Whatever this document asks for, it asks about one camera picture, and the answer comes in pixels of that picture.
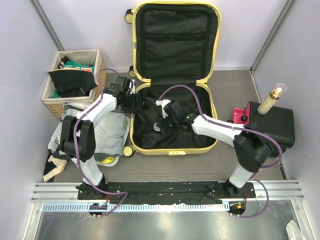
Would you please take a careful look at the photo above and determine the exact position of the light grey garment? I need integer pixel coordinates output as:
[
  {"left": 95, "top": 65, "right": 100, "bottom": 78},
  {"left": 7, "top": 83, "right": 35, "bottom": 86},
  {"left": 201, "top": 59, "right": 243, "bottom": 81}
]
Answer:
[{"left": 48, "top": 101, "right": 127, "bottom": 162}]

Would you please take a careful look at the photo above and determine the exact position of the yellow-green garment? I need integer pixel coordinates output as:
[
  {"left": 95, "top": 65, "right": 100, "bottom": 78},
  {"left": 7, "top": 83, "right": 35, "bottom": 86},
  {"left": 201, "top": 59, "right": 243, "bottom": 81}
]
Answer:
[{"left": 101, "top": 156, "right": 116, "bottom": 164}]

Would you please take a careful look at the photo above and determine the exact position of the pink drawer tray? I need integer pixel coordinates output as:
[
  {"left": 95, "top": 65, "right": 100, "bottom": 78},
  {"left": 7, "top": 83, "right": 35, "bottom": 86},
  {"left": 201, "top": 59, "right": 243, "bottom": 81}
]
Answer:
[{"left": 231, "top": 102, "right": 251, "bottom": 125}]

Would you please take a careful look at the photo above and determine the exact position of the yellow hard-shell suitcase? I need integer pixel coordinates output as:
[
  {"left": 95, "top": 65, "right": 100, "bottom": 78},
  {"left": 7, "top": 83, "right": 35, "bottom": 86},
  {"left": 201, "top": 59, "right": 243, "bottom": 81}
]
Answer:
[{"left": 123, "top": 1, "right": 222, "bottom": 157}]

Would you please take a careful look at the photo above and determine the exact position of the beige cosmetic bottle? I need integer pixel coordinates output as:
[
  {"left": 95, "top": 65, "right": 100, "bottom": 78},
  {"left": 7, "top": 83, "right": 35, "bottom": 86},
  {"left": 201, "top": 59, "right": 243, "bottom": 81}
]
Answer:
[{"left": 257, "top": 83, "right": 287, "bottom": 115}]

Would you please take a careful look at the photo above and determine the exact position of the dark blue round jar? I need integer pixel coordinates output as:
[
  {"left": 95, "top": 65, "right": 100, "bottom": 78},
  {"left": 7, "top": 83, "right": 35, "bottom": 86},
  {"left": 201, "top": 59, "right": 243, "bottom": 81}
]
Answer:
[{"left": 152, "top": 122, "right": 161, "bottom": 132}]

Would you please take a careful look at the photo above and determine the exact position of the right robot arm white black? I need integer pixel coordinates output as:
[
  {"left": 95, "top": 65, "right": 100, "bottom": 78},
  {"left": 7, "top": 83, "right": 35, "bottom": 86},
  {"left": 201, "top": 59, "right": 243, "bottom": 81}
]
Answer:
[{"left": 155, "top": 99, "right": 283, "bottom": 198}]

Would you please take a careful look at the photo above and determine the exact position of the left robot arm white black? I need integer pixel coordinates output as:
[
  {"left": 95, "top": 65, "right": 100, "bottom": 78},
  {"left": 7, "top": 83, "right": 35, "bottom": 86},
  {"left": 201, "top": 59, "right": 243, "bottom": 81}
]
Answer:
[{"left": 59, "top": 76, "right": 135, "bottom": 200}]

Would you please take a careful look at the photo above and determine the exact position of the woven wicker laundry basket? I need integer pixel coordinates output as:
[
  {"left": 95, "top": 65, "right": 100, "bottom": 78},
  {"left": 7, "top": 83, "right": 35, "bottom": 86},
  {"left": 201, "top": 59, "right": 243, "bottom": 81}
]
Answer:
[{"left": 41, "top": 49, "right": 106, "bottom": 119}]

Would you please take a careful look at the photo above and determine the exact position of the black garment in basket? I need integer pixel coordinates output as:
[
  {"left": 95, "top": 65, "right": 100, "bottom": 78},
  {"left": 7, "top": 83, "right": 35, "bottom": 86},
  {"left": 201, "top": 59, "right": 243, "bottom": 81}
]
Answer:
[{"left": 48, "top": 68, "right": 97, "bottom": 98}]

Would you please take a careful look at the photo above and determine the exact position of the dark folded garment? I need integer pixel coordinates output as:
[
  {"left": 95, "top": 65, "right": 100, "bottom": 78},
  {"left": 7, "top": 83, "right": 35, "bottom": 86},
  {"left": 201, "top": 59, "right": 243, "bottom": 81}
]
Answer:
[{"left": 94, "top": 153, "right": 109, "bottom": 162}]

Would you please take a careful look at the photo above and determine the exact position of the green printed garment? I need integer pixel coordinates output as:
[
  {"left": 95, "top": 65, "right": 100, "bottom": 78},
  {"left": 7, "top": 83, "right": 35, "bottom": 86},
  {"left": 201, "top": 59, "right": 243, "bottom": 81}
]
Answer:
[{"left": 62, "top": 60, "right": 95, "bottom": 73}]

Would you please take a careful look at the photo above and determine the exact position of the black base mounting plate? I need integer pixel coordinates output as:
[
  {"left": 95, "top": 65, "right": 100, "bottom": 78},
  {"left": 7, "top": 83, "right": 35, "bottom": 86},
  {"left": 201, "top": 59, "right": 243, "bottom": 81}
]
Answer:
[{"left": 76, "top": 181, "right": 256, "bottom": 205}]

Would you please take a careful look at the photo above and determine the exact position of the white perforated plastic basket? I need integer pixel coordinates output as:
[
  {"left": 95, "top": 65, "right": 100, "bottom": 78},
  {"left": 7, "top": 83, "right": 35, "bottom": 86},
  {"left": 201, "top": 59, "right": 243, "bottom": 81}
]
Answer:
[{"left": 48, "top": 117, "right": 131, "bottom": 167}]

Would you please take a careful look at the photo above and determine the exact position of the black storage box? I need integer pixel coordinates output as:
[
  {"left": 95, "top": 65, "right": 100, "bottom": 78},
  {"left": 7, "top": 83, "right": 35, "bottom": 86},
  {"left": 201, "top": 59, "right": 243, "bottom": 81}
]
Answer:
[{"left": 245, "top": 101, "right": 295, "bottom": 152}]

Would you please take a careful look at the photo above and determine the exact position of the crumpled white plastic sheet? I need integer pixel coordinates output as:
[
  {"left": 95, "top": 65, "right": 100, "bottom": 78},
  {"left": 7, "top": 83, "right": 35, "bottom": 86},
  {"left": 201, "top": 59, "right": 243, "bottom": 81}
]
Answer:
[{"left": 285, "top": 220, "right": 306, "bottom": 240}]

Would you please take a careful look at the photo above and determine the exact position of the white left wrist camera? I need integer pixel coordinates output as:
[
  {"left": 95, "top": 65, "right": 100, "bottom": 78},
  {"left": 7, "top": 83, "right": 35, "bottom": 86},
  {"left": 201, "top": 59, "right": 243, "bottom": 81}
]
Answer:
[{"left": 128, "top": 79, "right": 136, "bottom": 94}]

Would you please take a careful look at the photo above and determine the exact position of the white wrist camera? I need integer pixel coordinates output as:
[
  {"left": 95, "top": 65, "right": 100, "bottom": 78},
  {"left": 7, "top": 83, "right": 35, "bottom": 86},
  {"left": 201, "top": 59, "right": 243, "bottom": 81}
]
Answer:
[
  {"left": 155, "top": 99, "right": 171, "bottom": 119},
  {"left": 128, "top": 79, "right": 136, "bottom": 94}
]

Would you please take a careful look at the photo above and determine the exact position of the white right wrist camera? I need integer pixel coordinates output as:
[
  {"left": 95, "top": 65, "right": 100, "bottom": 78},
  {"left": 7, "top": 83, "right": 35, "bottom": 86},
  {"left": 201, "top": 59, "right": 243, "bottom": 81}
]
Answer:
[{"left": 155, "top": 99, "right": 171, "bottom": 119}]

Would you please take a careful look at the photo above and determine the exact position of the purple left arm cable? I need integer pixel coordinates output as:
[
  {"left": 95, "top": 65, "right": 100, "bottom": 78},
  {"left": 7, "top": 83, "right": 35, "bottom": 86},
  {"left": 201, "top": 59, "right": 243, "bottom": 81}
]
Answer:
[{"left": 73, "top": 68, "right": 129, "bottom": 218}]

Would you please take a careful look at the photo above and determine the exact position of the white slotted cable duct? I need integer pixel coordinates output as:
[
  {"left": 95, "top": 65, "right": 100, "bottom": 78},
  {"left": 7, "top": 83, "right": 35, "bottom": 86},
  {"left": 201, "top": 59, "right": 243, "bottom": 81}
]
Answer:
[{"left": 42, "top": 201, "right": 230, "bottom": 213}]

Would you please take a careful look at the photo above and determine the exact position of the aluminium rail frame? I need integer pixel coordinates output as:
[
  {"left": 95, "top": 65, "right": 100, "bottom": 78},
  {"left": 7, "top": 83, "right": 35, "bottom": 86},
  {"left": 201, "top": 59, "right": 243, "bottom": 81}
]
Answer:
[{"left": 31, "top": 180, "right": 305, "bottom": 202}]

